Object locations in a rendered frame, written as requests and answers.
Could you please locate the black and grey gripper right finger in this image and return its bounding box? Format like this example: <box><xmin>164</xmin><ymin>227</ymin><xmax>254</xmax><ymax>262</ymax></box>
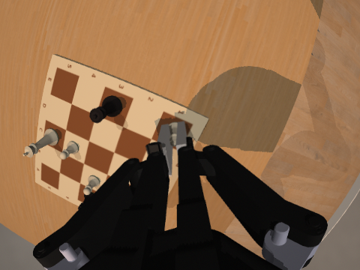
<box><xmin>175</xmin><ymin>121</ymin><xmax>328</xmax><ymax>270</ymax></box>

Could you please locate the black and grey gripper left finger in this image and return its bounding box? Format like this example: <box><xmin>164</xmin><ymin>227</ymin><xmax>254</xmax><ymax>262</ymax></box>
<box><xmin>33</xmin><ymin>124</ymin><xmax>173</xmax><ymax>270</ymax></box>

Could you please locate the white chess pawn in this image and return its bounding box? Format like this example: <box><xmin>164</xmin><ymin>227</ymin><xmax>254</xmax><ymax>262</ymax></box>
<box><xmin>83</xmin><ymin>175</ymin><xmax>100</xmax><ymax>195</ymax></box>
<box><xmin>60</xmin><ymin>141</ymin><xmax>79</xmax><ymax>160</ymax></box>

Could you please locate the brown and cream chessboard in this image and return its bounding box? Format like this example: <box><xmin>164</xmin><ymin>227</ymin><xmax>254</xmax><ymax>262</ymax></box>
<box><xmin>35</xmin><ymin>54</ymin><xmax>209</xmax><ymax>206</ymax></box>

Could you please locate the white bishop chess piece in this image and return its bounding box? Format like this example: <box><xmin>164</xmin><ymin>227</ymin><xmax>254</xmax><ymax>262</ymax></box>
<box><xmin>169</xmin><ymin>121</ymin><xmax>178</xmax><ymax>146</ymax></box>

